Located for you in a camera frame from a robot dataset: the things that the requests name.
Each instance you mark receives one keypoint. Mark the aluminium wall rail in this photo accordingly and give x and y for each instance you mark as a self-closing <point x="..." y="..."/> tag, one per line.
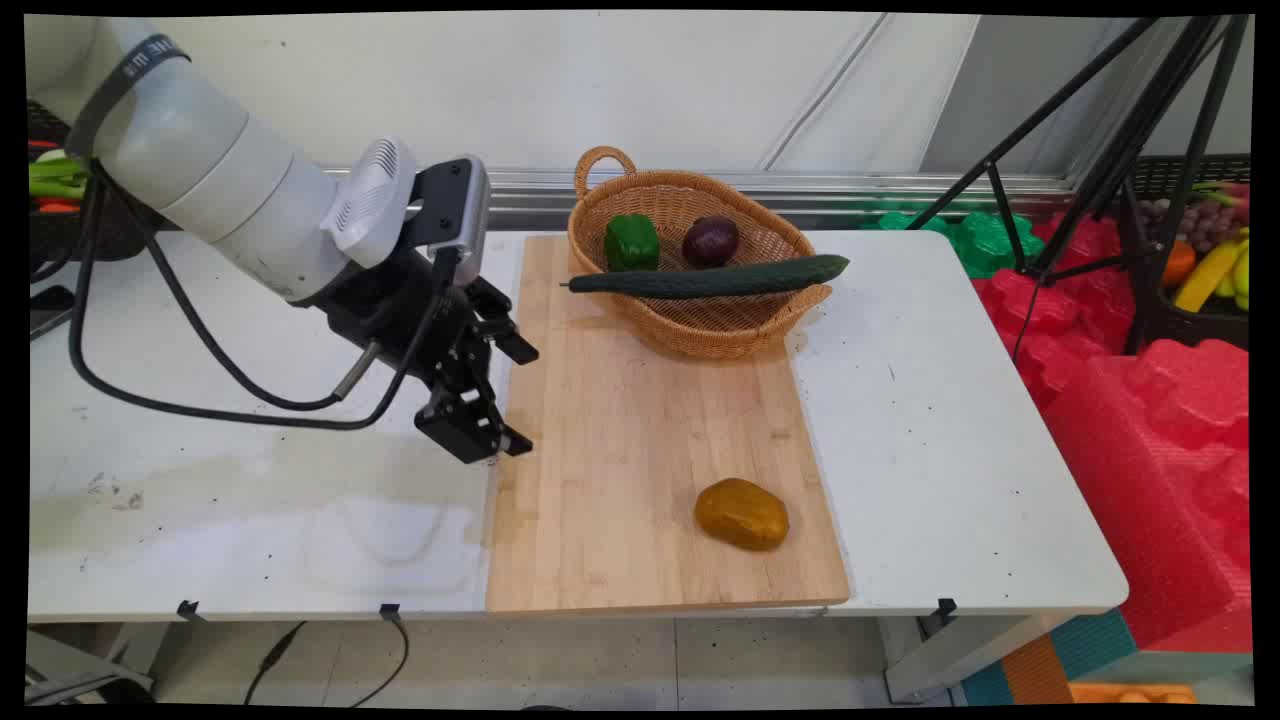
<point x="800" y="190"/>

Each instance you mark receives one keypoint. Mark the green bell pepper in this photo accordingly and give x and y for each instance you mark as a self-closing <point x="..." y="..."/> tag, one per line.
<point x="631" y="243"/>

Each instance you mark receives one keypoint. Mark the green yellow pear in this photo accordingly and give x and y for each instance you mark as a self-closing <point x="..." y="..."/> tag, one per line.
<point x="1240" y="280"/>

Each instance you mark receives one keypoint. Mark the red onion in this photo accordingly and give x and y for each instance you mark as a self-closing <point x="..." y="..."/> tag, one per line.
<point x="710" y="241"/>

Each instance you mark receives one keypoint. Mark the brown potato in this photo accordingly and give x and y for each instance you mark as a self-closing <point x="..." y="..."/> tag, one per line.
<point x="742" y="513"/>

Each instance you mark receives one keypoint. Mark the orange fruit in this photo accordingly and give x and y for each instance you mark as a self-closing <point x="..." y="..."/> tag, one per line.
<point x="1178" y="263"/>

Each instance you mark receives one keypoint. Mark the long green cucumber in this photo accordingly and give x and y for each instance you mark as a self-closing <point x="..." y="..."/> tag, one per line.
<point x="700" y="280"/>

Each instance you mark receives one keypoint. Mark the yellow banana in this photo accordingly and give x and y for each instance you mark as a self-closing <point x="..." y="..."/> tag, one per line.
<point x="1205" y="275"/>

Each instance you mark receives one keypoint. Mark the grey metal floor stand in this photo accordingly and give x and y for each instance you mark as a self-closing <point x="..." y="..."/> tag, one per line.
<point x="80" y="675"/>

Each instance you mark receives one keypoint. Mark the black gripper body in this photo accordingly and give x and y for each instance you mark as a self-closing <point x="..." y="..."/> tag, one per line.
<point x="390" y="310"/>

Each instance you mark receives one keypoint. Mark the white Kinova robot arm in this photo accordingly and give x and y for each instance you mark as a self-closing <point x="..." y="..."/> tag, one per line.
<point x="190" y="160"/>

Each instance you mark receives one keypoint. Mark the small red foam mat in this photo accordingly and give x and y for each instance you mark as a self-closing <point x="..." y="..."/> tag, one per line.
<point x="1050" y="320"/>

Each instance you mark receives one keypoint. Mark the large red foam mat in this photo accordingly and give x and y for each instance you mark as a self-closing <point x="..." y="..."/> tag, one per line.
<point x="1150" y="470"/>

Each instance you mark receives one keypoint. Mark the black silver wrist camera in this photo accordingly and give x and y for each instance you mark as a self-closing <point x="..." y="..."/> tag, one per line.
<point x="452" y="210"/>

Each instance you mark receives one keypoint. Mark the green long vegetables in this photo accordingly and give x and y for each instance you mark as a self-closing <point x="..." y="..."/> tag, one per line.
<point x="55" y="178"/>

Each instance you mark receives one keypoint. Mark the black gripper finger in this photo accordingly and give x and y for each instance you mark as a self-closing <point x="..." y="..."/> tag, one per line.
<point x="465" y="425"/>
<point x="505" y="332"/>

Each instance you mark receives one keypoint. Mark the red vegetable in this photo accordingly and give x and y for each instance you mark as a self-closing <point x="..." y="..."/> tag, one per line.
<point x="55" y="207"/>

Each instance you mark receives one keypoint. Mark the white table leg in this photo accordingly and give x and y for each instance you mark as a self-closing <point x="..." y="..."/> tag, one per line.
<point x="950" y="665"/>

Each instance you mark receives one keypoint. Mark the bamboo cutting board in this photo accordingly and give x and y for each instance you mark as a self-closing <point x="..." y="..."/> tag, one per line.
<point x="650" y="460"/>

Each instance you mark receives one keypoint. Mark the black fruit basket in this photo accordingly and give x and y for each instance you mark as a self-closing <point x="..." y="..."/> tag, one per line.
<point x="1190" y="325"/>

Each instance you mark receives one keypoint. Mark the purple grapes bunch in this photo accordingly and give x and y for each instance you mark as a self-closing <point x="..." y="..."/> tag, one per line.
<point x="1195" y="222"/>

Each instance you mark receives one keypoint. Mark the black smartphone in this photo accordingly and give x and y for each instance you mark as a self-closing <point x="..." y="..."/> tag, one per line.
<point x="48" y="312"/>

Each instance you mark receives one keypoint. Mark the black tripod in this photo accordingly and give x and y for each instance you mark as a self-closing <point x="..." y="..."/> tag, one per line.
<point x="1130" y="150"/>

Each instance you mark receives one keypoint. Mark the black vegetable basket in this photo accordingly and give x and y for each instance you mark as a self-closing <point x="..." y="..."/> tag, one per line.
<point x="60" y="235"/>

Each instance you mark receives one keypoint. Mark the green foam mat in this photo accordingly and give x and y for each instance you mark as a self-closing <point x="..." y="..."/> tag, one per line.
<point x="985" y="245"/>

